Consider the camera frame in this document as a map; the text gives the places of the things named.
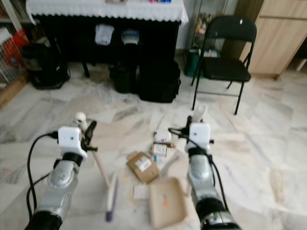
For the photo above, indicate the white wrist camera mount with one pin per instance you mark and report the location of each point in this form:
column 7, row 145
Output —
column 69, row 140
column 200, row 135

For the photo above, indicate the white hanging bag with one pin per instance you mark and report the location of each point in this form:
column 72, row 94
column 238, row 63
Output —
column 104, row 34

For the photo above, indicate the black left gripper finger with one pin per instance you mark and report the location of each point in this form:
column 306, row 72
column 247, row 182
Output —
column 91, row 128

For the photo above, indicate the black table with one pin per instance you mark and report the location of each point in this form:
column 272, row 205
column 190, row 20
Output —
column 67, row 33

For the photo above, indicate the black bin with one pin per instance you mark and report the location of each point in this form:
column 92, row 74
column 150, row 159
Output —
column 123, row 72

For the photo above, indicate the large black bag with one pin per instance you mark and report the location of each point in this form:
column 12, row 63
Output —
column 159, row 81

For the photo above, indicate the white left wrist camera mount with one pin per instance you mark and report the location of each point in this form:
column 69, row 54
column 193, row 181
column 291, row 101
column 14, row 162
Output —
column 69, row 140

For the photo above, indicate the red bag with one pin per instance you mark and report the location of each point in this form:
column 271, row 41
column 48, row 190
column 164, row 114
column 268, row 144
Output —
column 20, row 45

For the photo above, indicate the black round appliance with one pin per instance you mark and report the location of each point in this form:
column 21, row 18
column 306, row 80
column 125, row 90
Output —
column 43, row 66

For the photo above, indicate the white lace tablecloth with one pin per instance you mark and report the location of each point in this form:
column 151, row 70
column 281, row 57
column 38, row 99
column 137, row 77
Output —
column 105, row 11

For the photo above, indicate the green container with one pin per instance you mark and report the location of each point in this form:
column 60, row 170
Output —
column 192, row 63

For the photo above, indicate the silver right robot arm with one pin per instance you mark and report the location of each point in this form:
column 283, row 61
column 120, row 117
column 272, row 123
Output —
column 201, row 177

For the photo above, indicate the brown cardboard box white label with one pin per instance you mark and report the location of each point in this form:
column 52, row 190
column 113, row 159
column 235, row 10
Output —
column 144, row 167

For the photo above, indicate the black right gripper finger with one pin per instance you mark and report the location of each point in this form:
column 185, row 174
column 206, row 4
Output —
column 188, row 122

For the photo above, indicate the small white printed box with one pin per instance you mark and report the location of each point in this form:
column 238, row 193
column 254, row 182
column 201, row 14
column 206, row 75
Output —
column 159, row 149

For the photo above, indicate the black folding chair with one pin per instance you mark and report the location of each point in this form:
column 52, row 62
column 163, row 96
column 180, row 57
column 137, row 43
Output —
column 223, row 69

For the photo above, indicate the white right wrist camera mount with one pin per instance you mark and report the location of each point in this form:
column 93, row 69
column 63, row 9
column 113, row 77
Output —
column 200, row 135

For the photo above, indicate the light wooden cabinet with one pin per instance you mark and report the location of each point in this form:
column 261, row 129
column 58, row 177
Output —
column 278, row 38

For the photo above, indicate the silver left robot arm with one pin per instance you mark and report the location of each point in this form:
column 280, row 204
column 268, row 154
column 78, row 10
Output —
column 60, row 182

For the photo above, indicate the white blue hanging pouch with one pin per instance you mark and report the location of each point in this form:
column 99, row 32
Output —
column 130, row 37

